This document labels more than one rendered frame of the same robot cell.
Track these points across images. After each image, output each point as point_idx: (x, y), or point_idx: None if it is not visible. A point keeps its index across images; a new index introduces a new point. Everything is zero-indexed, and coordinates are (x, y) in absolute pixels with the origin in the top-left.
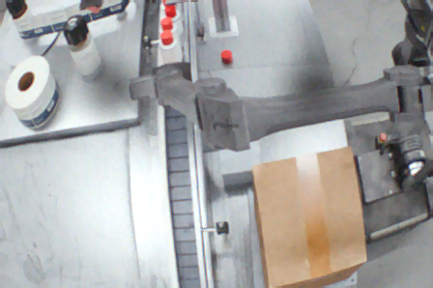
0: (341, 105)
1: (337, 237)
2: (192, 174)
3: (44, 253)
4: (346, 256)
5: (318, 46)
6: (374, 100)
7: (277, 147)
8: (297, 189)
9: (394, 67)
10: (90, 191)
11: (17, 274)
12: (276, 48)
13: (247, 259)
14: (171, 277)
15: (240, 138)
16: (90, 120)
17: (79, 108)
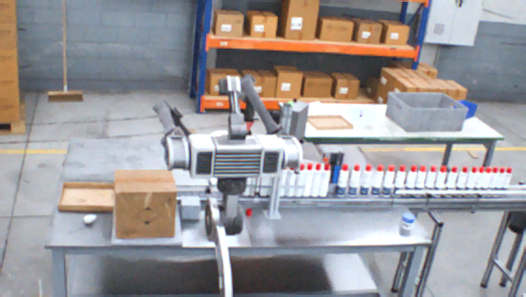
0: (164, 118)
1: (132, 184)
2: (178, 183)
3: (143, 163)
4: (121, 186)
5: (264, 243)
6: (167, 125)
7: (198, 224)
8: (159, 177)
9: (185, 136)
10: (177, 178)
11: (130, 153)
12: (258, 229)
13: None
14: None
15: (155, 105)
16: None
17: None
